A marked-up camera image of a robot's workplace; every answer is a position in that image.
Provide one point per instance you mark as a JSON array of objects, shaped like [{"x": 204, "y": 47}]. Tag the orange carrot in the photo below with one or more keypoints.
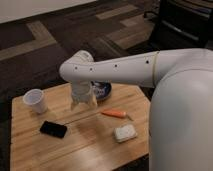
[{"x": 116, "y": 113}]

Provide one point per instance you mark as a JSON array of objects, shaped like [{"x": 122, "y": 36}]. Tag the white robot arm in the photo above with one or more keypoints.
[{"x": 181, "y": 109}]

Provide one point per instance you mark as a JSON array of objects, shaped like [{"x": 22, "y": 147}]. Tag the white paper cup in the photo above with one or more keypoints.
[{"x": 35, "y": 99}]

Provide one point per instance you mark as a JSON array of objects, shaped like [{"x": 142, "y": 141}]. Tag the black smartphone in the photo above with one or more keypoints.
[{"x": 53, "y": 129}]

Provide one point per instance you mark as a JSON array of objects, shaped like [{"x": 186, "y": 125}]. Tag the white sponge block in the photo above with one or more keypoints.
[{"x": 124, "y": 133}]

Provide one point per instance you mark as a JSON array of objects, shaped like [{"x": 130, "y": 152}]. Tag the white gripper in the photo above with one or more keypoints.
[{"x": 82, "y": 92}]

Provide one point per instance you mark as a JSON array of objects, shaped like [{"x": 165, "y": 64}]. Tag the dark blue ceramic bowl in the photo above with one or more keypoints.
[{"x": 101, "y": 90}]

